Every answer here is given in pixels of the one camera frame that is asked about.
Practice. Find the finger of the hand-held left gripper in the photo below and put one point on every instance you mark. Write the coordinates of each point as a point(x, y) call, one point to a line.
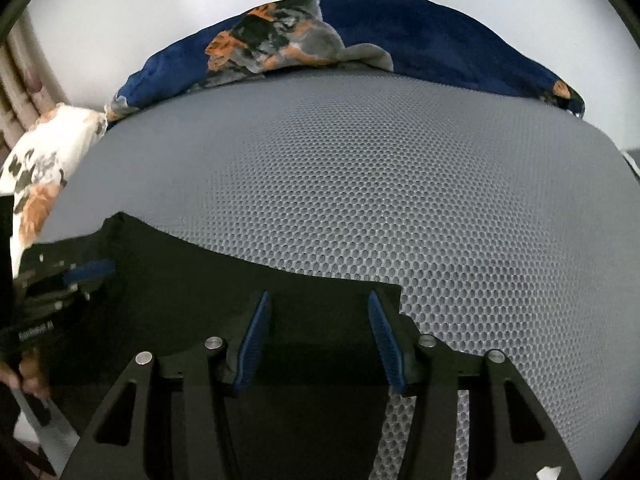
point(55, 300)
point(90, 272)

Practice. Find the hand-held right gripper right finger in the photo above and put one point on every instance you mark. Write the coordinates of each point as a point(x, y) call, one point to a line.
point(387, 340)

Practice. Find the person's left hand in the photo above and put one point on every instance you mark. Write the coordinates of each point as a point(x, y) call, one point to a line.
point(31, 372)

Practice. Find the beige curtain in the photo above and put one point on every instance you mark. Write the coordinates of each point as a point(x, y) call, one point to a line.
point(20, 85)

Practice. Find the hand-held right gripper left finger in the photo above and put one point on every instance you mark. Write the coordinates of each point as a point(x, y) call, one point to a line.
point(252, 340)

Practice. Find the grey mattress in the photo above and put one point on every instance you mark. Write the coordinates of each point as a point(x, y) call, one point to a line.
point(631, 157)

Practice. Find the black pants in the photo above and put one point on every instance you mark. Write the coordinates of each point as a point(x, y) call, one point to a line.
point(165, 290)

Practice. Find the grey mesh mat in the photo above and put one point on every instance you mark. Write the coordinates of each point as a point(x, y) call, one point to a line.
point(400, 185)

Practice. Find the white floral pillow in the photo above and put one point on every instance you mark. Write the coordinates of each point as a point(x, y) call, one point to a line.
point(55, 135)

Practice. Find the navy floral blanket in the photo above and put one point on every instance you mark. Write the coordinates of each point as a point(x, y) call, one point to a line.
point(450, 45)

